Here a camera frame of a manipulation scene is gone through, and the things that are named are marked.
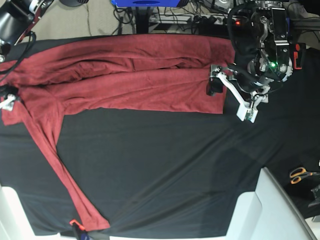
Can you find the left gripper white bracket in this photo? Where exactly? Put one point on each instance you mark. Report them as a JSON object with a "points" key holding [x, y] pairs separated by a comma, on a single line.
{"points": [[248, 89]]}

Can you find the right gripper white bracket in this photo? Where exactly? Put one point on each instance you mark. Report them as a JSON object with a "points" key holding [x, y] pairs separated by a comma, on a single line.
{"points": [[9, 102]]}

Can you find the dark red long-sleeve shirt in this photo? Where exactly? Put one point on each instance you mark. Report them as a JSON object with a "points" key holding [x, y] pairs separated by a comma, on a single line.
{"points": [[156, 72]]}

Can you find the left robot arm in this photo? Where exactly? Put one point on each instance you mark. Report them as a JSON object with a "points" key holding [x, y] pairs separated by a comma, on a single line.
{"points": [[271, 66]]}

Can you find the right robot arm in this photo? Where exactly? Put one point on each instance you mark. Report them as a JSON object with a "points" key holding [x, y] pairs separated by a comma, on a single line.
{"points": [[17, 18]]}

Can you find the white power strip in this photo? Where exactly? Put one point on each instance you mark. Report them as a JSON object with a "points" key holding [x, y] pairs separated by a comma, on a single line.
{"points": [[179, 19]]}

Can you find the red and black clamp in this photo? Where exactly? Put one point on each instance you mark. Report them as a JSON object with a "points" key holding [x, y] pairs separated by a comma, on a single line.
{"points": [[299, 55]]}

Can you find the black table cloth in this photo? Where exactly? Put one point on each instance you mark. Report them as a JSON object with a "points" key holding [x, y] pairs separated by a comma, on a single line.
{"points": [[168, 174]]}

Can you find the blue plastic bin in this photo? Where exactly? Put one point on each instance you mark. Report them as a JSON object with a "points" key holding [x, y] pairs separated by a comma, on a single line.
{"points": [[150, 3]]}

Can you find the white foam block right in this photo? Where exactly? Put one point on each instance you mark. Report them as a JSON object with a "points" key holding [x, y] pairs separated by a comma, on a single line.
{"points": [[267, 213]]}

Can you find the blue and orange clamp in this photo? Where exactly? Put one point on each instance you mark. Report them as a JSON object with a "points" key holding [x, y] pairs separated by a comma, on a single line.
{"points": [[79, 230]]}

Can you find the yellow handled scissors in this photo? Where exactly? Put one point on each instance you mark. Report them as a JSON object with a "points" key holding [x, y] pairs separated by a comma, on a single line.
{"points": [[300, 173]]}

